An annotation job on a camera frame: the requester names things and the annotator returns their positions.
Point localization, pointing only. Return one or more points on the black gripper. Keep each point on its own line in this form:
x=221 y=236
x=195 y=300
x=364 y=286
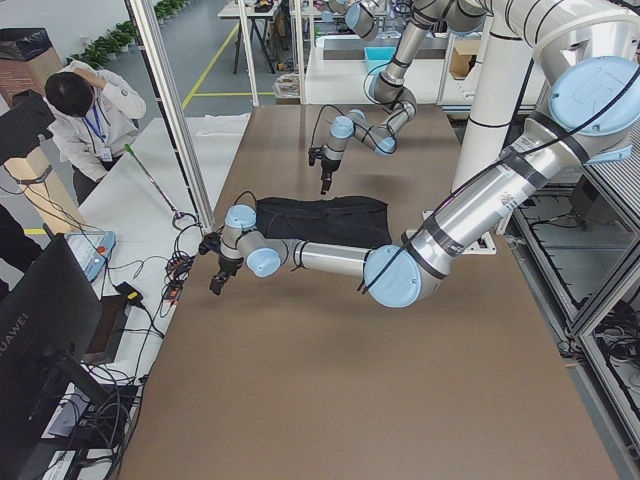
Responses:
x=227 y=264
x=328 y=166

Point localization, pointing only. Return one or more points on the black printed t-shirt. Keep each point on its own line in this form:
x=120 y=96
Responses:
x=356 y=221

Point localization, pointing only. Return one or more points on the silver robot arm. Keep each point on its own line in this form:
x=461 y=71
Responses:
x=387 y=87
x=559 y=87

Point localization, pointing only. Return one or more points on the red grey power strip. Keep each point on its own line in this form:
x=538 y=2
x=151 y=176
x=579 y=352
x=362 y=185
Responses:
x=177 y=270

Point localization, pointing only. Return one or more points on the metal grabber tool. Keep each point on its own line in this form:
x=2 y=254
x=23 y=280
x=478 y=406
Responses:
x=178 y=215

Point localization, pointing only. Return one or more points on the blue plastic bin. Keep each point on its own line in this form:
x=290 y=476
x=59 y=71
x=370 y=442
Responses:
x=376 y=58

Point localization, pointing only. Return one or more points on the blue teach pendant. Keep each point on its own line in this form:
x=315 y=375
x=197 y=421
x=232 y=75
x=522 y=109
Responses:
x=91 y=250

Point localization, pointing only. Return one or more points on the black Huawei monitor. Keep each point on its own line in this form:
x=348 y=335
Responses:
x=47 y=324

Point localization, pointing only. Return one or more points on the seated person in hoodie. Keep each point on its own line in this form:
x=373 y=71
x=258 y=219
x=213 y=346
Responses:
x=96 y=114

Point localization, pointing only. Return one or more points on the cardboard box stand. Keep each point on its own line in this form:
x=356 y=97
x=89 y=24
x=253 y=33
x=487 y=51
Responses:
x=28 y=58

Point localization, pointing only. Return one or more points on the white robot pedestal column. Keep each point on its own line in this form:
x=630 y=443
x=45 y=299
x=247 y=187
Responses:
x=485 y=191

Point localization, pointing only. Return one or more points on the aluminium frame post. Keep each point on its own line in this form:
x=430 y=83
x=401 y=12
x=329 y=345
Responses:
x=149 y=39

